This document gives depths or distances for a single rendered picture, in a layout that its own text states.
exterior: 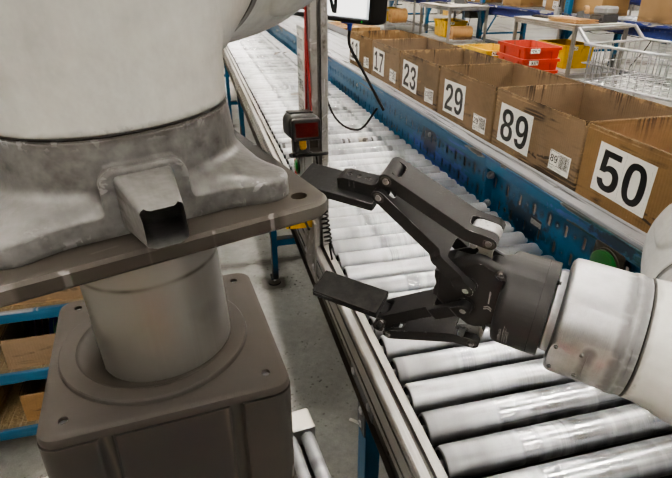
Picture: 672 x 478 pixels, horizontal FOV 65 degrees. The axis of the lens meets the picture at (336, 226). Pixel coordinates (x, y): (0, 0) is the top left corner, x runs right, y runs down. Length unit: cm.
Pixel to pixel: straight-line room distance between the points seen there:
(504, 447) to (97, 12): 74
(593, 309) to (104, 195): 32
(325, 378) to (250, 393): 162
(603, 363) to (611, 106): 135
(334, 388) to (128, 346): 160
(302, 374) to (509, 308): 168
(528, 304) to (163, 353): 27
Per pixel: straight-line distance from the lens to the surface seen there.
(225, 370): 44
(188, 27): 33
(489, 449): 84
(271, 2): 48
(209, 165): 35
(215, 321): 44
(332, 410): 192
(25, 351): 175
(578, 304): 40
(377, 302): 52
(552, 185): 137
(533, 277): 42
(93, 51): 31
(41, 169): 35
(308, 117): 109
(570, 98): 178
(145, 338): 42
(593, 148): 131
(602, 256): 120
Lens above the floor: 136
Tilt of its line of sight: 26 degrees down
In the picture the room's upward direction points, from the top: straight up
